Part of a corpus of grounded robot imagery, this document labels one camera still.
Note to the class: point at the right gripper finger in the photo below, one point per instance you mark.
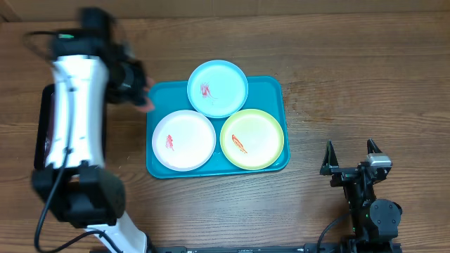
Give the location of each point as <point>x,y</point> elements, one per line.
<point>372,148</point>
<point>330,161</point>

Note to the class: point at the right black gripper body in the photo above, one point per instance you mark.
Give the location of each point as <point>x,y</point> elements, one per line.
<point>344,174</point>

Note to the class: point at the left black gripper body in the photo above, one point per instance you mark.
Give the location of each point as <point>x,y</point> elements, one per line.
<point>124,82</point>

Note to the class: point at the pink and green sponge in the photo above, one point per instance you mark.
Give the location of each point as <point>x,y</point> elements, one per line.
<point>148,105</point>

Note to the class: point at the white plate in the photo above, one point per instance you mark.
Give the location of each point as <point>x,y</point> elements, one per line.
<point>184,140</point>

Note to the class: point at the light blue plate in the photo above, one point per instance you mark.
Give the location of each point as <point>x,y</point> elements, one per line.
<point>217,88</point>

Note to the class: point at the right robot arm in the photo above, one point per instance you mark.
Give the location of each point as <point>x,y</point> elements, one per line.
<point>374,221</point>

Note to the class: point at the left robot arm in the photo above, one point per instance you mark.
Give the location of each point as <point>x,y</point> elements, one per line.
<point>90,69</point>

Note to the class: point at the black rectangular water tray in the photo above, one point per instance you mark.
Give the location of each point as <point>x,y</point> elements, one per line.
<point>71,130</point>

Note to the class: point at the teal plastic serving tray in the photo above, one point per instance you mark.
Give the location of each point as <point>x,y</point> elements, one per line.
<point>265,94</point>

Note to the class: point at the green rimmed yellow plate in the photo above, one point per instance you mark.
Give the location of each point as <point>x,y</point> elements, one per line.
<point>252,139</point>

